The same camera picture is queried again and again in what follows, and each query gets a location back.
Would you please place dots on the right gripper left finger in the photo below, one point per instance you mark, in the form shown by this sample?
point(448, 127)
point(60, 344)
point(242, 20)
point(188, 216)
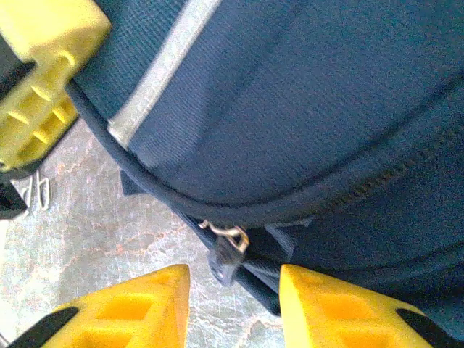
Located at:
point(137, 311)

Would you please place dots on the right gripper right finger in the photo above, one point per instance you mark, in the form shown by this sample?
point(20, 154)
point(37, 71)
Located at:
point(333, 315)

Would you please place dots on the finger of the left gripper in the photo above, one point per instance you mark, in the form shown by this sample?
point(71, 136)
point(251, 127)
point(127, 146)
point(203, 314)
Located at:
point(47, 36)

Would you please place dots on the navy blue backpack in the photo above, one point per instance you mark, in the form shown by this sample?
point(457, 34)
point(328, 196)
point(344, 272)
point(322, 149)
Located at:
point(290, 108)

